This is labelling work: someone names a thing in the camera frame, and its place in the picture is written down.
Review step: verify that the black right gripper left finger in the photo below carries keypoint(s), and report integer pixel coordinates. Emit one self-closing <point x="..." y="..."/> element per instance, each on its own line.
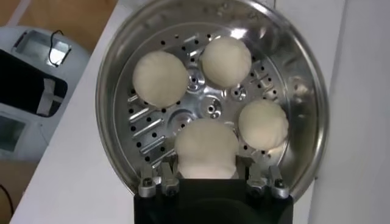
<point x="169" y="184"/>

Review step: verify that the perforated steel steamer basket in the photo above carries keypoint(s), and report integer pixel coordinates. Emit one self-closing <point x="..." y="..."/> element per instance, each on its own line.
<point x="146" y="121"/>

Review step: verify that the white and black robot torso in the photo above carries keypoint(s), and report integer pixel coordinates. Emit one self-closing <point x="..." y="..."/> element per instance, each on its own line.
<point x="18" y="88"/>

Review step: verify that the white steamed baozi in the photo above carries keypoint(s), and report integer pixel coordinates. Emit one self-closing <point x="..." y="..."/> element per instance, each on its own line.
<point x="225" y="61"/>
<point x="160" y="79"/>
<point x="207" y="149"/>
<point x="263" y="124"/>

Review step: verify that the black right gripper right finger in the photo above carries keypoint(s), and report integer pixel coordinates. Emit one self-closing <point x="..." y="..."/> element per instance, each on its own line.
<point x="254" y="184"/>

